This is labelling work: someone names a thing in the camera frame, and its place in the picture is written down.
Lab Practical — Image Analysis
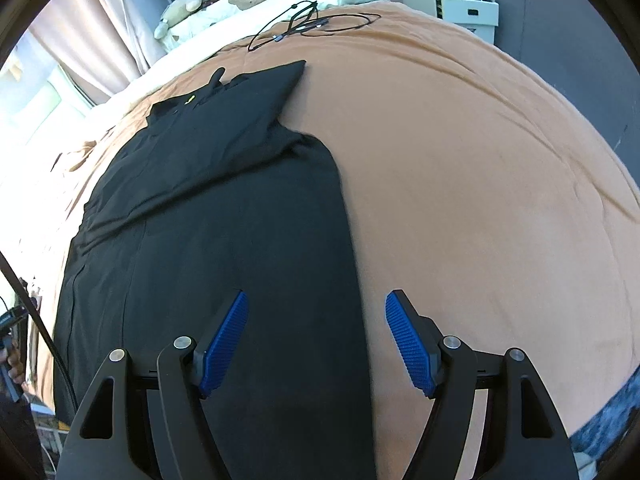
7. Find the grey plush toy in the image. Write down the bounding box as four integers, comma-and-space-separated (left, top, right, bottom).
154, 0, 210, 40

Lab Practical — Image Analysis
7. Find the black tether cable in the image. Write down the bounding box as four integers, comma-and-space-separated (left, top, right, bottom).
0, 251, 80, 411

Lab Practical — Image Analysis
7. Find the white quilt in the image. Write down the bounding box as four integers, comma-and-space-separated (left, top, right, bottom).
0, 0, 392, 201

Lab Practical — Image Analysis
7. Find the black cable on bed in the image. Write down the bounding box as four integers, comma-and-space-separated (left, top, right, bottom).
246, 0, 382, 53

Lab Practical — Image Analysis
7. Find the white bedside cabinet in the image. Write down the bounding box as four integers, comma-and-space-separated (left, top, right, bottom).
402, 0, 499, 44

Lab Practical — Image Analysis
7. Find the person left hand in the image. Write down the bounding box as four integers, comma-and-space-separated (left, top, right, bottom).
0, 344, 25, 386

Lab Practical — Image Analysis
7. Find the blue patterned bed sheet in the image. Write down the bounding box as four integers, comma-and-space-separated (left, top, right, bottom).
570, 368, 640, 460

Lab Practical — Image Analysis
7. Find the left pink curtain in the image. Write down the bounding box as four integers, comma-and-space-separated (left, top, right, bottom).
29, 0, 169, 104

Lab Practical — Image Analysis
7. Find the large black jacket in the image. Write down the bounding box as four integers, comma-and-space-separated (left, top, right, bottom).
54, 61, 376, 479

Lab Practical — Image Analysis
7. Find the orange-brown bed blanket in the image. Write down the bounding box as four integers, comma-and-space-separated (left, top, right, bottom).
44, 2, 639, 479

